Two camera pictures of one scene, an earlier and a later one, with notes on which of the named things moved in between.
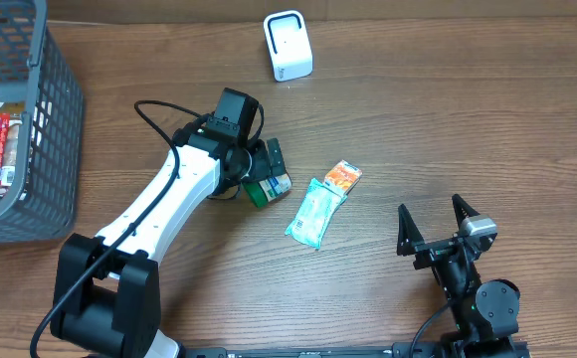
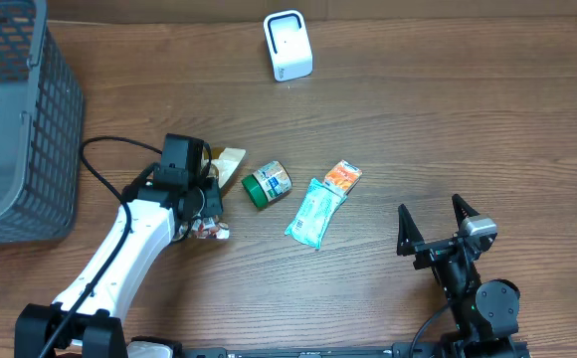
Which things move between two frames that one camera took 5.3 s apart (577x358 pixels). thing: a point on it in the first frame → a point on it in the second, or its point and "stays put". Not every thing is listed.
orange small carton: x=341 y=177 stays put
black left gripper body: x=252 y=161 → x=206 y=198
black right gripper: x=409 y=236 stays put
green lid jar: x=264 y=191 stays put
